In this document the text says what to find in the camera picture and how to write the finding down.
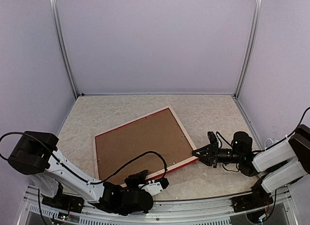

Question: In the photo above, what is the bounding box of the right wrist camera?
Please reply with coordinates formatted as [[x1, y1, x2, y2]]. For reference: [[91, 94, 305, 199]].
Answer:
[[207, 131, 222, 148]]

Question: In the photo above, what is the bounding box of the red wooden picture frame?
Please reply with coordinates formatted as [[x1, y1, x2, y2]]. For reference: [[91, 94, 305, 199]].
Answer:
[[93, 105, 200, 188]]

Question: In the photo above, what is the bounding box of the brown backing board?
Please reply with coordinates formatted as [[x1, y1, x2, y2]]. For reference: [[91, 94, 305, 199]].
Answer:
[[95, 108, 194, 182]]

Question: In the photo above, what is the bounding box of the right aluminium corner post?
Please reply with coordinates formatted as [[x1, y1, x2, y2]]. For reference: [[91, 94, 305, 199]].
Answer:
[[234, 0, 263, 100]]

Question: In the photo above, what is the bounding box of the left aluminium corner post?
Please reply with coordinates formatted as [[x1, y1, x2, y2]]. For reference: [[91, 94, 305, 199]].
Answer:
[[49, 0, 79, 99]]

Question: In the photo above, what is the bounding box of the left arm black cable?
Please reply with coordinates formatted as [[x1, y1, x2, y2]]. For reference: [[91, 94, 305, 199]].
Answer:
[[0, 131, 168, 187]]

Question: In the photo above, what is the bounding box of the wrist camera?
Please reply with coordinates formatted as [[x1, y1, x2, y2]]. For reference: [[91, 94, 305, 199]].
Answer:
[[138, 177, 169, 196], [207, 131, 222, 148]]

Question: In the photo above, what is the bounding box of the aluminium corner post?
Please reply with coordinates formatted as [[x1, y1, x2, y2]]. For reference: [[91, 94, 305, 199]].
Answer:
[[49, 0, 79, 99], [234, 0, 263, 100]]

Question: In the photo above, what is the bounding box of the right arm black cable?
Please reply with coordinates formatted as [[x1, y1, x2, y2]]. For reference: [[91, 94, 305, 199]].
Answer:
[[266, 106, 310, 148]]

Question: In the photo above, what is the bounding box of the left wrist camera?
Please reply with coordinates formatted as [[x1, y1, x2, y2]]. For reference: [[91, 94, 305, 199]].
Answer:
[[138, 177, 169, 196]]

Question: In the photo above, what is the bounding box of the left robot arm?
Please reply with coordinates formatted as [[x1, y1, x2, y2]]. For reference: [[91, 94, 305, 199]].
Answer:
[[7, 131, 154, 216]]

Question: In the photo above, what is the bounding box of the front aluminium rail base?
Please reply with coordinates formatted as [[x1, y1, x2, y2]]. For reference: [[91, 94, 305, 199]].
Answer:
[[16, 183, 298, 225]]

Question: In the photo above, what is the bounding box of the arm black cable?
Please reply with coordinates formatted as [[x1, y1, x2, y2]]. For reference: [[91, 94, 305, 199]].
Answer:
[[0, 131, 168, 187], [266, 106, 310, 148]]

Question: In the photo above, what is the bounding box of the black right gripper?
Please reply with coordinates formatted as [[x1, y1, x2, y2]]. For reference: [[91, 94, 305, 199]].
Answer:
[[192, 142, 243, 168]]

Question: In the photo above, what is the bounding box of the back aluminium rail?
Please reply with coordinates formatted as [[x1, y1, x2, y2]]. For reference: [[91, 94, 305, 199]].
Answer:
[[77, 93, 234, 97]]

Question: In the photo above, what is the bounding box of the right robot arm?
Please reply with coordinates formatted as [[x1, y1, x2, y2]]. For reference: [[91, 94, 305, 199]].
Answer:
[[192, 124, 310, 212]]

